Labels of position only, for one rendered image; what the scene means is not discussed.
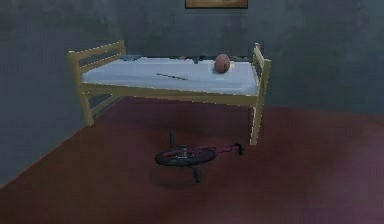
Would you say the pale wooden bed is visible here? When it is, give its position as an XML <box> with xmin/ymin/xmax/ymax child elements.
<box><xmin>67</xmin><ymin>39</ymin><xmax>272</xmax><ymax>147</ymax></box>

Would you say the thin dark stick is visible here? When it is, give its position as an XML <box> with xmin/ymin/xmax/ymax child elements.
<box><xmin>156</xmin><ymin>72</ymin><xmax>189</xmax><ymax>81</ymax></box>

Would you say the red and black unicycle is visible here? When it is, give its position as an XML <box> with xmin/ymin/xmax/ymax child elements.
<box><xmin>154</xmin><ymin>131</ymin><xmax>245</xmax><ymax>184</ymax></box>

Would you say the brown basketball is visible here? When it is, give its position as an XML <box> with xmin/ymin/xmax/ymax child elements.
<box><xmin>214</xmin><ymin>53</ymin><xmax>232</xmax><ymax>74</ymax></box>

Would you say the brown framed picture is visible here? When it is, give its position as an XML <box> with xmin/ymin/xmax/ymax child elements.
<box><xmin>184</xmin><ymin>0</ymin><xmax>249</xmax><ymax>10</ymax></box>

